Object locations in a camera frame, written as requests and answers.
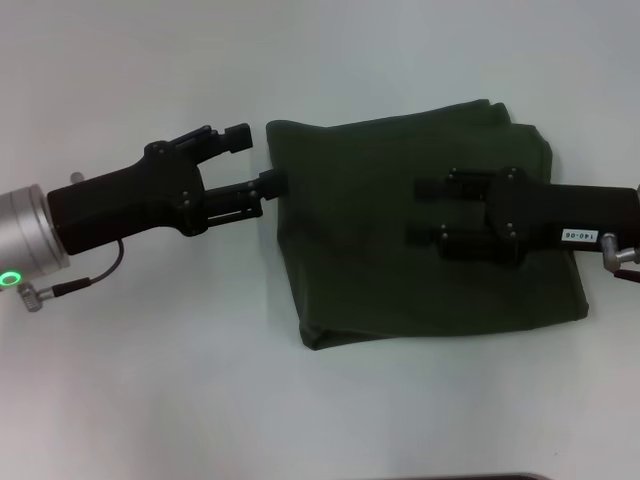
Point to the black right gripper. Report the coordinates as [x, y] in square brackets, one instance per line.
[560, 220]

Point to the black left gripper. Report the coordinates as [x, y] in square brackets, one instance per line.
[125, 200]

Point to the dark green FREE! t-shirt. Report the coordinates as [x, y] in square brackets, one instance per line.
[430, 225]

